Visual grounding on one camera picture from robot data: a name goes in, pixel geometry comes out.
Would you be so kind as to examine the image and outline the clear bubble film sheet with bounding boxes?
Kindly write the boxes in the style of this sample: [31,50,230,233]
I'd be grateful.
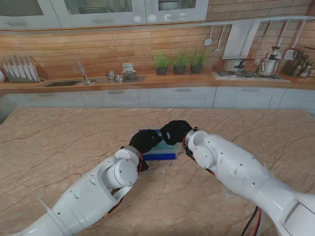
[153,134,177,151]

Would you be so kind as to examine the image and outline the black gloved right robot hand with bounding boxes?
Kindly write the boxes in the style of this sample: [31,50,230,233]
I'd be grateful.
[159,119,194,146]

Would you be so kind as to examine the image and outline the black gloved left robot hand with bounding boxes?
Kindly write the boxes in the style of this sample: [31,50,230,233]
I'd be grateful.
[128,129,163,173]

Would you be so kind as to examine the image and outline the clear plastic crate blue handles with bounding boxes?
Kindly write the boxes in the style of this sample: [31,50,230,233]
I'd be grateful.
[134,127,183,162]

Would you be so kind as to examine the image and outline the printed kitchen backdrop banner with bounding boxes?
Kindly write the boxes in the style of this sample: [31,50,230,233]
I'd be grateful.
[0,0,315,110]

